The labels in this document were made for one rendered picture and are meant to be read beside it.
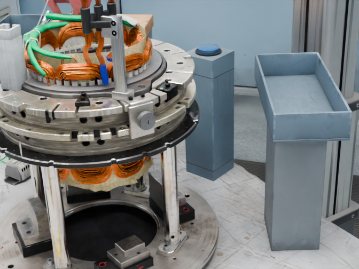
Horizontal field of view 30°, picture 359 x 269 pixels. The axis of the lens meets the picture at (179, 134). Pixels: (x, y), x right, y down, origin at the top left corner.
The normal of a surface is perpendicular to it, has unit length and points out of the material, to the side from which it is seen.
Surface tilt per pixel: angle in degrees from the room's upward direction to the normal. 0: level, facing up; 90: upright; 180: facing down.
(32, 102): 0
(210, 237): 0
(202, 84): 90
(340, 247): 0
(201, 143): 90
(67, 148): 90
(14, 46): 90
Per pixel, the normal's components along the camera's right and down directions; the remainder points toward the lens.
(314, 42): -0.83, 0.27
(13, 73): -0.33, 0.43
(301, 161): 0.00, 0.44
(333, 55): 0.56, 0.35
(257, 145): -0.04, -0.90
